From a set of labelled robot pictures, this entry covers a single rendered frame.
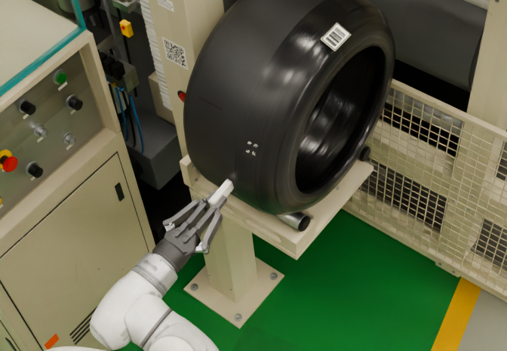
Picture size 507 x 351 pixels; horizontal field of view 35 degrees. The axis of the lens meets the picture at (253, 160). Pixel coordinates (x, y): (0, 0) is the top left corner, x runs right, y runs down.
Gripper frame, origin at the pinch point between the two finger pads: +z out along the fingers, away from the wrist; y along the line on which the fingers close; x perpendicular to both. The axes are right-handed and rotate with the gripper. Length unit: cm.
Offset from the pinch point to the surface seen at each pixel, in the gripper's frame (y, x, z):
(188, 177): 24.3, 24.9, 8.0
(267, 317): 15, 116, 9
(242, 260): 27, 94, 16
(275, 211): -8.7, 9.7, 6.6
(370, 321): -16, 119, 30
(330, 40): -9.8, -25.3, 33.0
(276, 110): -7.9, -20.2, 15.0
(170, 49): 34.4, -5.7, 23.8
